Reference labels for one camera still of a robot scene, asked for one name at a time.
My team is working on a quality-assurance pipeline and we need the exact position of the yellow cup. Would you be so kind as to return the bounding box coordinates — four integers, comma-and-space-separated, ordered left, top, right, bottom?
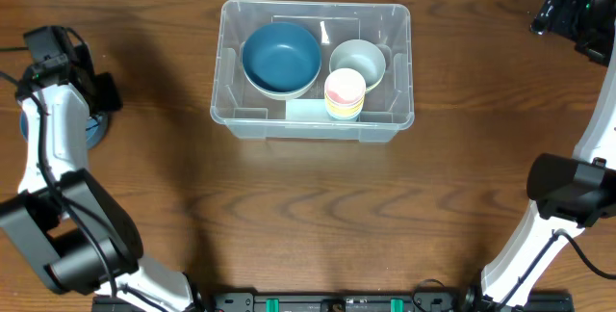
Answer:
324, 95, 365, 113
325, 102, 363, 117

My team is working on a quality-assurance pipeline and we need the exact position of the large cream bowl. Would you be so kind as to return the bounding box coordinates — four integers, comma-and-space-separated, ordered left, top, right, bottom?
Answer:
244, 68, 321, 101

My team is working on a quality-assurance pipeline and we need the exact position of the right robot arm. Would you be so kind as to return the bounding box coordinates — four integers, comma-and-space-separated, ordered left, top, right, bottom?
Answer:
472, 0, 615, 311

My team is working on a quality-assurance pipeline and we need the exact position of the light blue cup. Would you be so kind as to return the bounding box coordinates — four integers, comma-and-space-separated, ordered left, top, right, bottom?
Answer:
328, 113, 360, 122

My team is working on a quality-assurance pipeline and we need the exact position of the cream cup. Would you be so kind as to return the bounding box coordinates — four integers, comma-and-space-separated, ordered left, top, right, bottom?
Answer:
327, 109, 361, 117

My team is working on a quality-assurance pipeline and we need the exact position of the small grey bowl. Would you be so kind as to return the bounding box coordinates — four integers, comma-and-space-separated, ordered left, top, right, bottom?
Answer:
329, 39, 387, 92

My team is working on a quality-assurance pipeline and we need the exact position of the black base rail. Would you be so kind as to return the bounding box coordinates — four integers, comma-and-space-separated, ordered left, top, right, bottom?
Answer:
91, 290, 576, 312

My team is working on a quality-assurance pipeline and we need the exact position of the dark blue bowl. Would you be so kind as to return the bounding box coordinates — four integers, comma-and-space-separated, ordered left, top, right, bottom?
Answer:
19, 112, 110, 149
242, 22, 321, 94

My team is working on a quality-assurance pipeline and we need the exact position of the pink cup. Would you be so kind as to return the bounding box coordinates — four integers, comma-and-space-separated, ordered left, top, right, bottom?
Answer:
324, 68, 366, 105

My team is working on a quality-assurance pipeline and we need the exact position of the clear plastic storage container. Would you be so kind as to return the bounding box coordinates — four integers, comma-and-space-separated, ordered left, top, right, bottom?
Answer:
210, 0, 415, 143

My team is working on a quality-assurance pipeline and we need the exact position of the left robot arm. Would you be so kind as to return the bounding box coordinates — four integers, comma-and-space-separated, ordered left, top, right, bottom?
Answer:
1, 26, 204, 312

